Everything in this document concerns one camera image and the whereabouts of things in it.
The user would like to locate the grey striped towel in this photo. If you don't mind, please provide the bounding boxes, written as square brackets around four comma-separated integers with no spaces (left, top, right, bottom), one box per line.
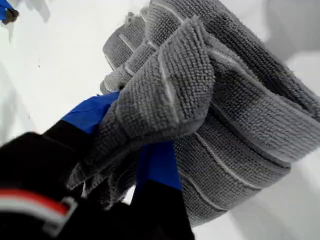
[66,0,320,227]

